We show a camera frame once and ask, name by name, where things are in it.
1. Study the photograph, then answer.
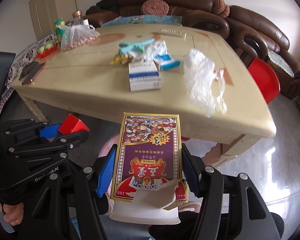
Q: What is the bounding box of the pink-cased smartphone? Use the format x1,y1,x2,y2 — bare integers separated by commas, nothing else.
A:
21,62,46,85

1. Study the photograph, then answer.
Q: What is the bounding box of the red tray with fruit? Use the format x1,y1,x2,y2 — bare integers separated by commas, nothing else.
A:
36,40,58,59

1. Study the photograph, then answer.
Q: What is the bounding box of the dark crumpled cloth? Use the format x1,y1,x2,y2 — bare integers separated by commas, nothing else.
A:
19,61,39,80

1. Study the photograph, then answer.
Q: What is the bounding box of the red box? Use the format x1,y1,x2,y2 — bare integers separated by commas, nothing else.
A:
58,114,90,135

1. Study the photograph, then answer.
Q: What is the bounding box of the clear bag of peanuts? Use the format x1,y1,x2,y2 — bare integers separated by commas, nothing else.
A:
58,24,100,51

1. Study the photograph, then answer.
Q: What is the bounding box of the pink round pillow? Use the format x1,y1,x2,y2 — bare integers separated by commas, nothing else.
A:
141,0,169,16

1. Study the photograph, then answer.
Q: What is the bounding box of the brown leather sofa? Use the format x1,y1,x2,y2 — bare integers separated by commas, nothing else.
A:
85,0,230,38

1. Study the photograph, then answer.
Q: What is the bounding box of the person's left hand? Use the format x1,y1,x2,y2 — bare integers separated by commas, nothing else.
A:
0,203,24,226

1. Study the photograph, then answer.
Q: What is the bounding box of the pink-lined trash bin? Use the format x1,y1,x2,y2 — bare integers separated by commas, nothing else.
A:
97,134,119,216

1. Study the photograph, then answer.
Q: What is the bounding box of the brown leather armchair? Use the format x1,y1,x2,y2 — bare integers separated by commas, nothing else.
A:
225,5,300,99

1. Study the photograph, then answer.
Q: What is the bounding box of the patterned floral cloth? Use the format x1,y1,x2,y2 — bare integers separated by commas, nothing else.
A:
0,34,57,114

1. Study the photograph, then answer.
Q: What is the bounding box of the white remote control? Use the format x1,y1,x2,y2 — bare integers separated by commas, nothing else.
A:
157,29,187,37

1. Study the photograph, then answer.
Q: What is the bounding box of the yellow snack wrapper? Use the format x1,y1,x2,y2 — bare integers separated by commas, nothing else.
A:
110,54,132,65

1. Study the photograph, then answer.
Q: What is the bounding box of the red plastic stool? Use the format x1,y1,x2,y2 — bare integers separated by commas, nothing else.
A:
248,58,281,104

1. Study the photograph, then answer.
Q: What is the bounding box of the purple poker card box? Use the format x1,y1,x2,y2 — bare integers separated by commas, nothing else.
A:
110,112,189,206

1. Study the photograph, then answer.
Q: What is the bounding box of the clear crumpled plastic bag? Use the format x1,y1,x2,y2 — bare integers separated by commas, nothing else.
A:
183,49,228,118

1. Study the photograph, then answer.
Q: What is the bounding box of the pink knotted pillow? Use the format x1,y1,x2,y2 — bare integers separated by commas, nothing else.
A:
212,0,230,18

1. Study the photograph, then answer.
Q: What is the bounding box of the glass jar gold lid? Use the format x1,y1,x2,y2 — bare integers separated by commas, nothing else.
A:
72,10,84,25

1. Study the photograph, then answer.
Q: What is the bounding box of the cream cabinet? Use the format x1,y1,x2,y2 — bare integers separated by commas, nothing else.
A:
29,0,77,40

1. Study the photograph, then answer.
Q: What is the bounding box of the blue floral cushion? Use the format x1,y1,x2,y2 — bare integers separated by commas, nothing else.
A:
101,15,182,27

